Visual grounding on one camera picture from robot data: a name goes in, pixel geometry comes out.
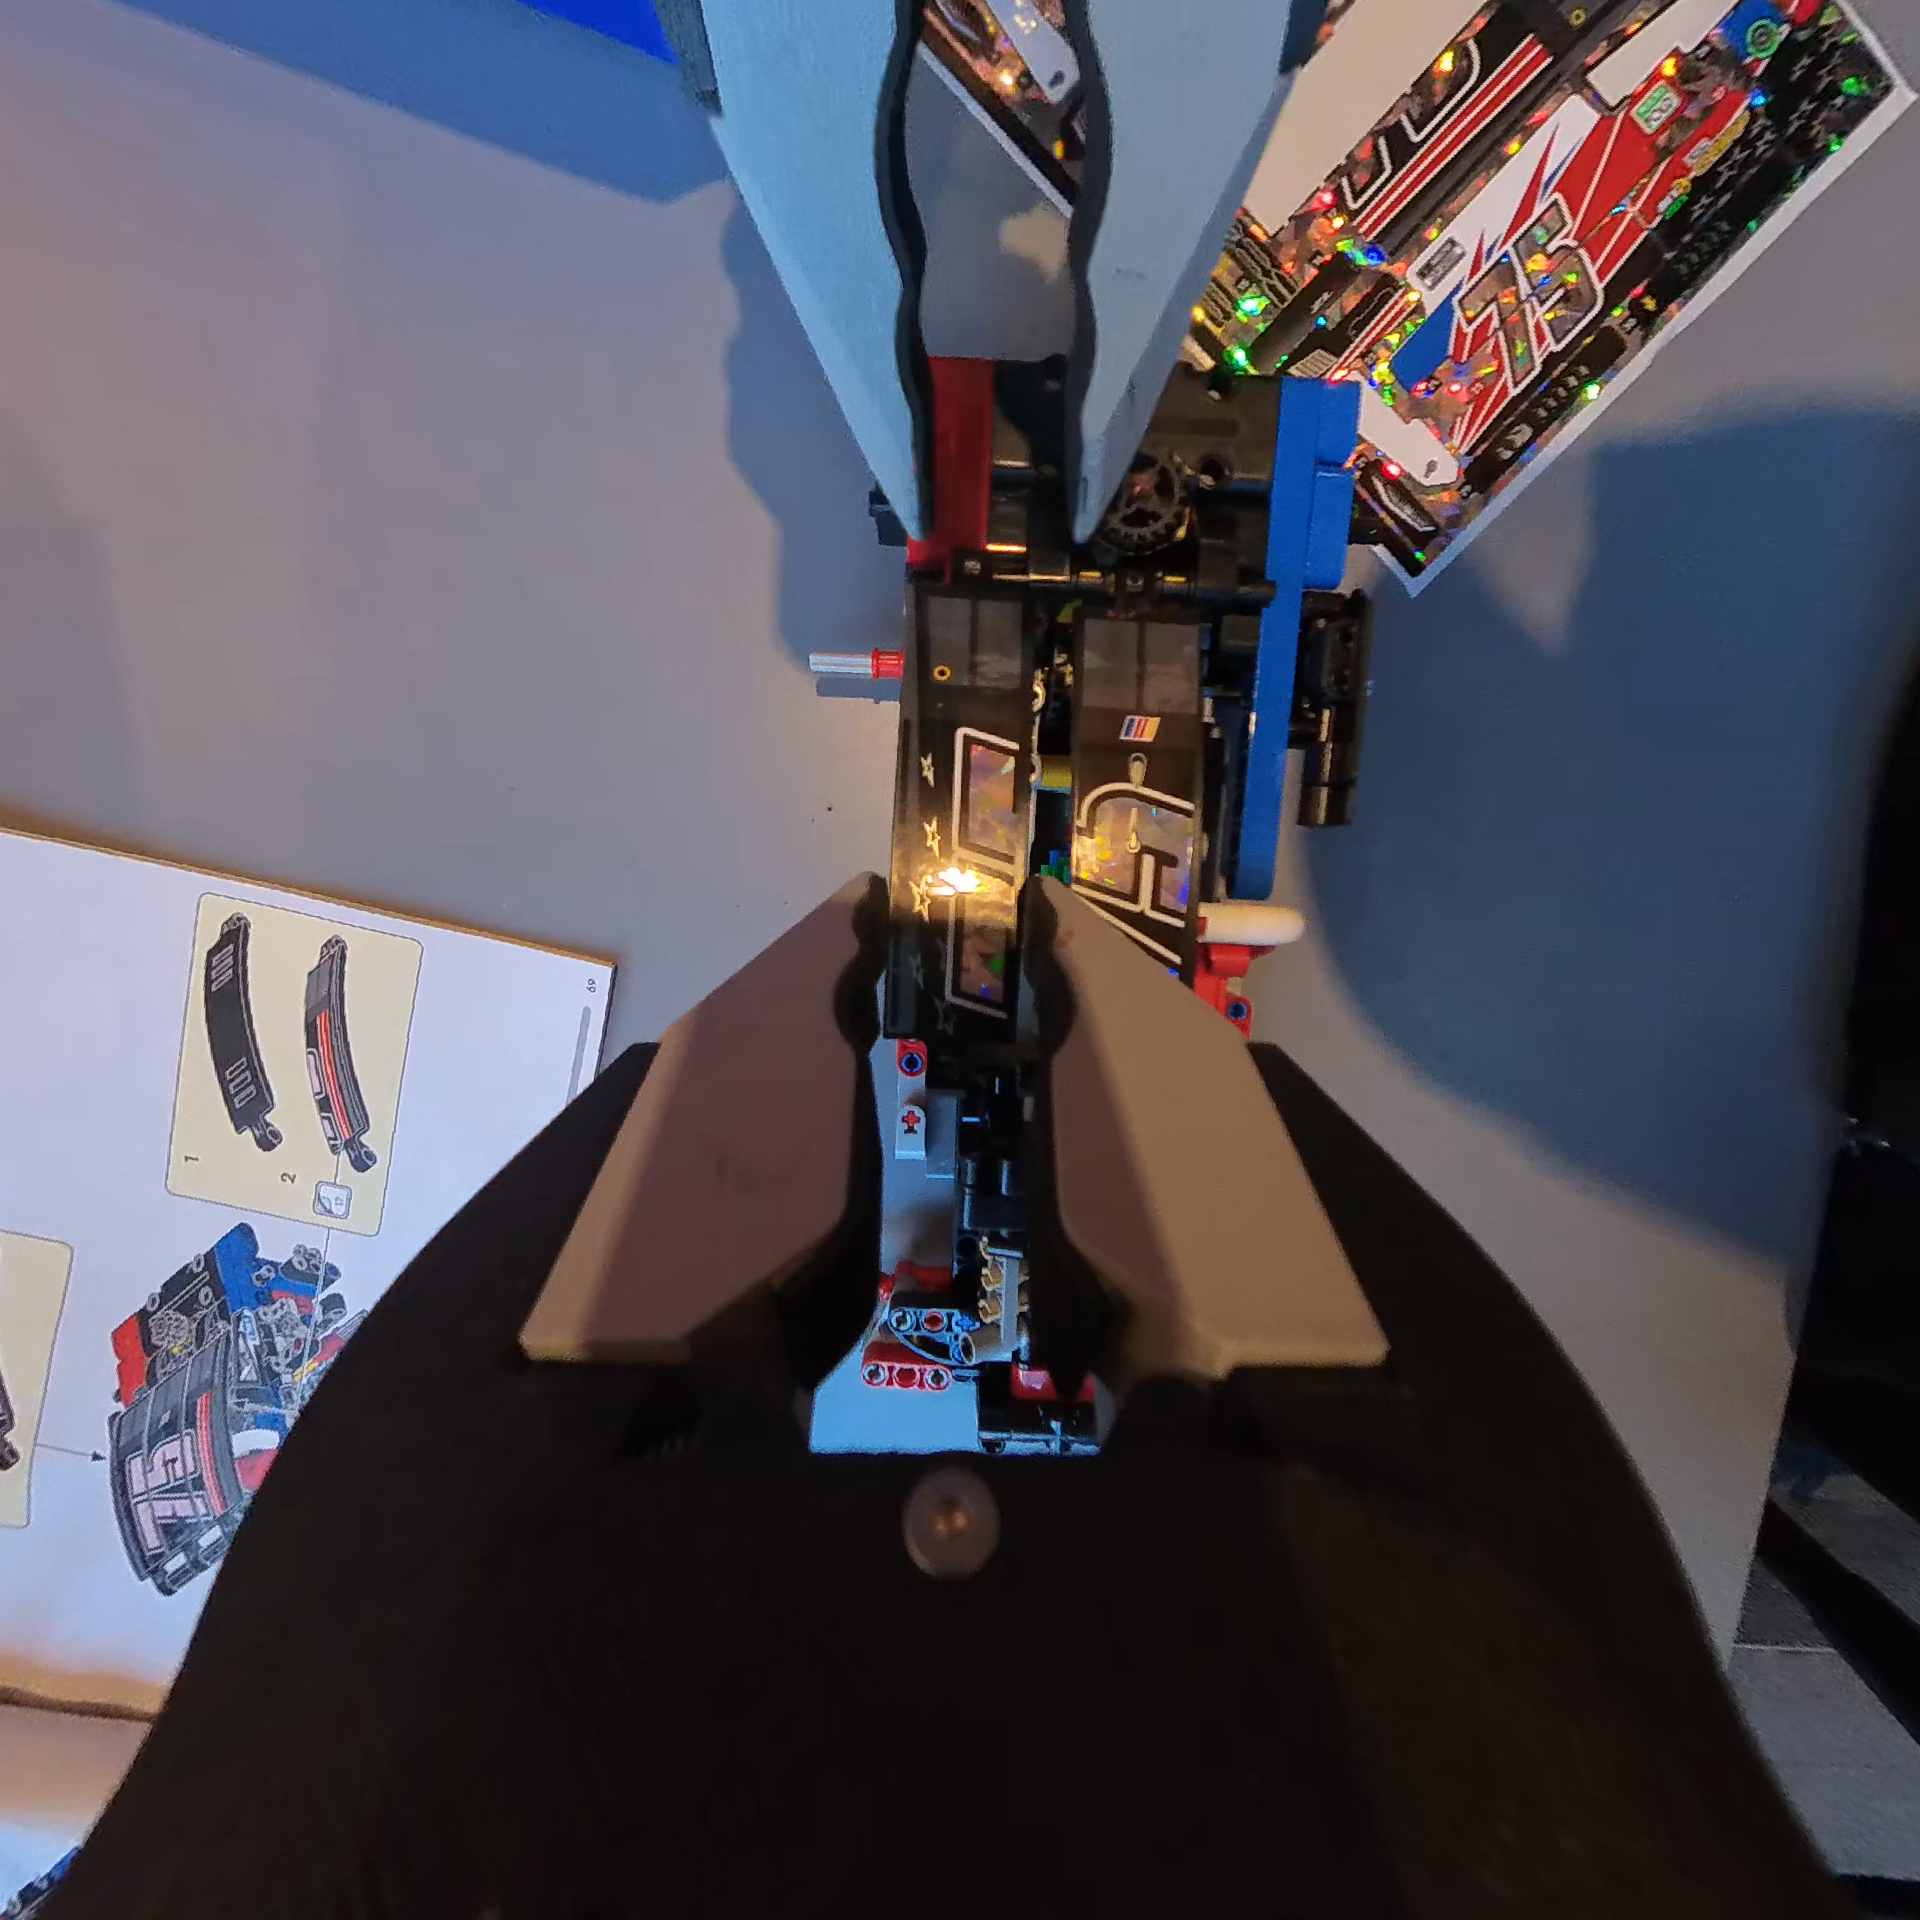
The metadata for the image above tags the holographic sticker sheet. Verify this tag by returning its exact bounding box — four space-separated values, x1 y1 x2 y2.
914 0 1897 598

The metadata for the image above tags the black starred brick panel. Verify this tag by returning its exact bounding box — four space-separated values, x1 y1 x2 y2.
885 584 1049 1047

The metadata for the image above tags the blue plastic bin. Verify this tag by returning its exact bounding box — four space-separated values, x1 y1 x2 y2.
510 0 680 66

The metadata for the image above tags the open instruction booklet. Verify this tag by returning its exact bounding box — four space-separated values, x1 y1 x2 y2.
0 827 619 1719

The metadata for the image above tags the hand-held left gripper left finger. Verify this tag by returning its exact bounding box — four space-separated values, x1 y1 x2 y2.
520 869 888 1390

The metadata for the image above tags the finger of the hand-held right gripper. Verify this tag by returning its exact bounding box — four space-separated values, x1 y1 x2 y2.
1062 0 1303 549
696 0 937 549

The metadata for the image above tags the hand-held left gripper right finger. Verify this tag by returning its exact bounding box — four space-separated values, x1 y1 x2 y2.
1022 874 1391 1390

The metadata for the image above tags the toy brick car model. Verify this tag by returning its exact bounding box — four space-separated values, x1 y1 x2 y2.
811 352 1375 1457

